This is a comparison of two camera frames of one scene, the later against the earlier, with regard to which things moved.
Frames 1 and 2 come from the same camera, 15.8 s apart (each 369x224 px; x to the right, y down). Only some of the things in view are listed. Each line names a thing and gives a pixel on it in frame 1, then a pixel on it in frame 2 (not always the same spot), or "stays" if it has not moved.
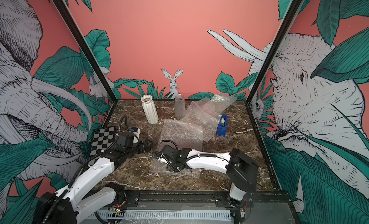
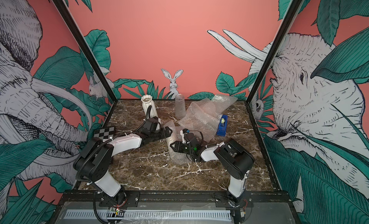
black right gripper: x=170 y=168 → x=178 y=147
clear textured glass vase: x=180 y=109 stays
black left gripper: x=143 y=149 → x=163 y=135
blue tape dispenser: x=221 y=130 stays
